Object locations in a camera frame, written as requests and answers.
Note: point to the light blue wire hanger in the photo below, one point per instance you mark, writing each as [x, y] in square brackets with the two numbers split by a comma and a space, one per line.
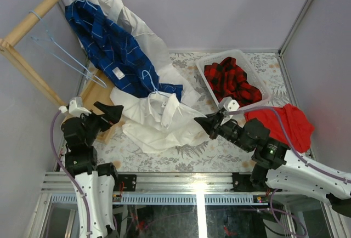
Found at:
[82, 69]

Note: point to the red black plaid shirt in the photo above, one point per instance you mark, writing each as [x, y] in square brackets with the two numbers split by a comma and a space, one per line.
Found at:
[227, 79]

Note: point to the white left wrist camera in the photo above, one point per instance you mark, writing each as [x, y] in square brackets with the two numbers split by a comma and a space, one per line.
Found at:
[75, 108]

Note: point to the blue plaid shirt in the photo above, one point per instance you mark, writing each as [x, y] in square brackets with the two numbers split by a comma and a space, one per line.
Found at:
[114, 51]

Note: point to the white long-sleeve shirt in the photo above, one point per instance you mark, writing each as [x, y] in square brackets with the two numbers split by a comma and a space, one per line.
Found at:
[156, 123]

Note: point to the wooden clothes rack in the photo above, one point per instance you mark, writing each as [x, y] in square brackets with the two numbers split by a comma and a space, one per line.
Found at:
[25, 111]

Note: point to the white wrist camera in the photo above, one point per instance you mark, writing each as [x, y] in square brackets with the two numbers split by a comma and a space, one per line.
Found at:
[228, 105]
[75, 108]

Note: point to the red cloth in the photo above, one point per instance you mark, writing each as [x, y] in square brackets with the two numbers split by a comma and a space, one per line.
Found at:
[287, 124]

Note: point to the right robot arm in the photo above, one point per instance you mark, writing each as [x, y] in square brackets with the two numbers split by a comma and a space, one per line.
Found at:
[279, 165]

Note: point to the aluminium rail frame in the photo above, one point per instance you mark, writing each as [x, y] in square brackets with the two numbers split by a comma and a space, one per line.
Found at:
[155, 188]

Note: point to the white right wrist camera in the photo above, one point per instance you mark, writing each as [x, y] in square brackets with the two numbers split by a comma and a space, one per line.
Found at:
[228, 105]

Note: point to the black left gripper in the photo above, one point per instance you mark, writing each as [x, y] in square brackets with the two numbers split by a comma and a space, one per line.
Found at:
[98, 119]

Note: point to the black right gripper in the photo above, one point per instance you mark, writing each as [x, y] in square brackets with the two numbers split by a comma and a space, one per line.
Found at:
[211, 123]

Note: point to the white plastic basket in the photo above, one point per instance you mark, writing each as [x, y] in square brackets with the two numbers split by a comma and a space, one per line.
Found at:
[252, 75]

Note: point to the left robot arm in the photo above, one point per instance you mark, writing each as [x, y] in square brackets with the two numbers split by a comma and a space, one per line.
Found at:
[85, 166]

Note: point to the blue hanger of white shirt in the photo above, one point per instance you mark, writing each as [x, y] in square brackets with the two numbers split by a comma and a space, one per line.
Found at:
[144, 75]

